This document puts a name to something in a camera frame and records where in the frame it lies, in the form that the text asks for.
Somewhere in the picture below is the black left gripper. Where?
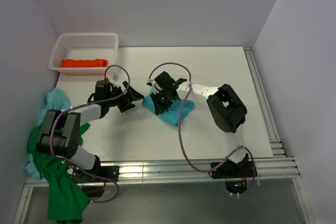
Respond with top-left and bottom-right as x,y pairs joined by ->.
106,81 -> 144,112

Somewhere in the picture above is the teal t-shirt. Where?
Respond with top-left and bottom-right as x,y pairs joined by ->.
141,91 -> 196,128

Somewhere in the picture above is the white perforated plastic basket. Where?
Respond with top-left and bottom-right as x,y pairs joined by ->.
48,33 -> 119,76

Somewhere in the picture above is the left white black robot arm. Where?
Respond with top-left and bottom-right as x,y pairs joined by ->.
36,79 -> 144,182

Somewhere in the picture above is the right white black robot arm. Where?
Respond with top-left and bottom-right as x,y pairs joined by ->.
143,71 -> 249,177

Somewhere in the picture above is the orange rolled t-shirt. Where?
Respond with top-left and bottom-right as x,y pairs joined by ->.
61,59 -> 108,68

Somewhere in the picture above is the light aqua t-shirt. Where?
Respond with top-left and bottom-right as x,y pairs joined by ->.
25,87 -> 70,180

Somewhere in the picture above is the green t-shirt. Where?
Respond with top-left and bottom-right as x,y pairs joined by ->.
25,126 -> 90,223

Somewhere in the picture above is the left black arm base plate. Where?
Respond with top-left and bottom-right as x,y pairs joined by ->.
70,166 -> 119,198

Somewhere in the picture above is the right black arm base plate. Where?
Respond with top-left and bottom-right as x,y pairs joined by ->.
208,161 -> 257,179

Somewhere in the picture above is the aluminium extrusion frame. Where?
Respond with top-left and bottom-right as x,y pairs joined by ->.
12,46 -> 316,224

